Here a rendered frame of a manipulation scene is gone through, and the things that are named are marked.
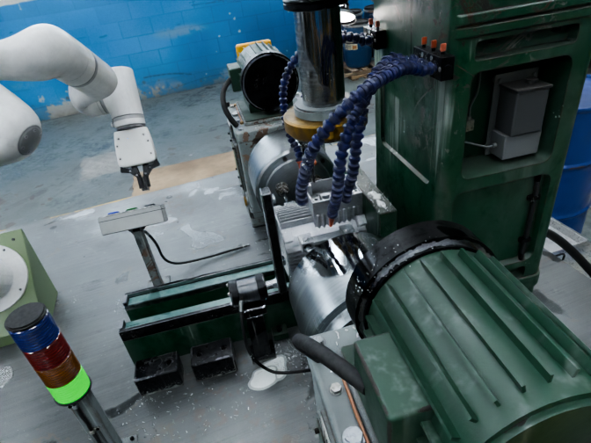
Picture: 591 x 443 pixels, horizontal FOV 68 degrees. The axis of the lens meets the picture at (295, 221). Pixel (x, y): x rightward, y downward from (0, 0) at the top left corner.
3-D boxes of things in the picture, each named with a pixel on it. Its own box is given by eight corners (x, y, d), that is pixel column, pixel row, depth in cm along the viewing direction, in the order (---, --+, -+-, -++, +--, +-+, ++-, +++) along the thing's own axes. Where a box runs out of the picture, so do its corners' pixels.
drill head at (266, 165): (314, 171, 161) (307, 105, 147) (346, 222, 131) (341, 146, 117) (248, 185, 158) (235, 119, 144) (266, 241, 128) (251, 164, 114)
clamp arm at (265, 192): (288, 282, 99) (271, 185, 85) (290, 291, 97) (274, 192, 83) (273, 286, 99) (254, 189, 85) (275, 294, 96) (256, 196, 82)
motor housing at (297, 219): (346, 236, 124) (343, 177, 114) (371, 278, 108) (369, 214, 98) (279, 253, 121) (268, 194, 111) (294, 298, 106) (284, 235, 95)
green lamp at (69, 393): (93, 372, 80) (83, 355, 77) (87, 399, 75) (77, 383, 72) (59, 381, 79) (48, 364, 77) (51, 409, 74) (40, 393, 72)
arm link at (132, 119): (106, 118, 115) (109, 129, 115) (140, 112, 116) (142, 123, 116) (114, 123, 123) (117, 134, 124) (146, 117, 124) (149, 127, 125)
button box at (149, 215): (168, 220, 127) (164, 202, 126) (164, 221, 120) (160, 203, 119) (108, 233, 124) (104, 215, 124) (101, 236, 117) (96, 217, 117)
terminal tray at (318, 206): (348, 198, 112) (347, 173, 108) (363, 219, 103) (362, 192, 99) (304, 207, 111) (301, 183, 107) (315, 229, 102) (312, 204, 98)
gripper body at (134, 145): (107, 127, 116) (117, 168, 117) (146, 119, 117) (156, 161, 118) (114, 130, 123) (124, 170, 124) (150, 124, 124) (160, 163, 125)
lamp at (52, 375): (83, 355, 77) (74, 338, 75) (77, 383, 72) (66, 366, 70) (48, 364, 77) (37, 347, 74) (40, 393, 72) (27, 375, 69)
